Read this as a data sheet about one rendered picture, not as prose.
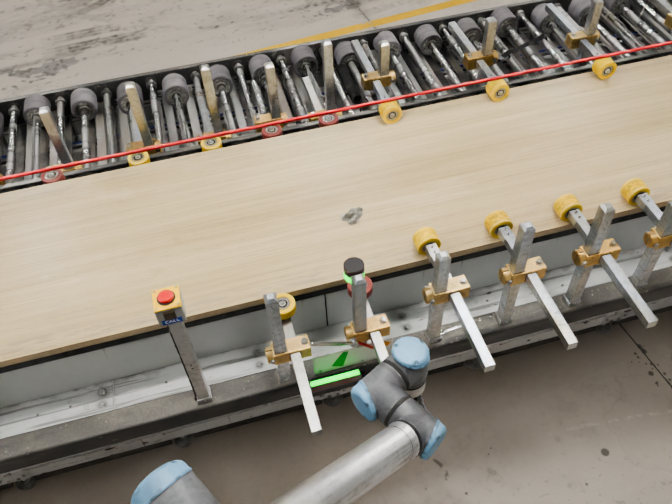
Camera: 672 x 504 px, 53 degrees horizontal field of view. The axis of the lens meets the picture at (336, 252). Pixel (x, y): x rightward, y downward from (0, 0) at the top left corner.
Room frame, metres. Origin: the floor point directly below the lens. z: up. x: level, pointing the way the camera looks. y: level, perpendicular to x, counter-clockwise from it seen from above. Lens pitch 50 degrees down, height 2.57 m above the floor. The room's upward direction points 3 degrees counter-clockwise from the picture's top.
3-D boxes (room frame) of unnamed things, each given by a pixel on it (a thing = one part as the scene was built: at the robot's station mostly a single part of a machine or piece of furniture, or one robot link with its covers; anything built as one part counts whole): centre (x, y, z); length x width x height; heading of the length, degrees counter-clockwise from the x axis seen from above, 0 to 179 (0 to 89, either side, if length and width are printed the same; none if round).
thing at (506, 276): (1.26, -0.57, 0.95); 0.14 x 0.06 x 0.05; 103
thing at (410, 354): (0.85, -0.16, 1.13); 0.10 x 0.09 x 0.12; 131
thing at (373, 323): (1.15, -0.08, 0.85); 0.14 x 0.06 x 0.05; 103
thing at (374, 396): (0.77, -0.09, 1.14); 0.12 x 0.12 x 0.09; 41
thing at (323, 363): (1.11, -0.03, 0.75); 0.26 x 0.01 x 0.10; 103
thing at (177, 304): (1.03, 0.44, 1.18); 0.07 x 0.07 x 0.08; 13
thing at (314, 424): (1.03, 0.13, 0.84); 0.44 x 0.03 x 0.04; 13
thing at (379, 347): (1.09, -0.11, 0.84); 0.43 x 0.03 x 0.04; 13
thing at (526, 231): (1.25, -0.55, 0.93); 0.04 x 0.04 x 0.48; 13
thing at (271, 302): (1.09, 0.19, 0.89); 0.04 x 0.04 x 0.48; 13
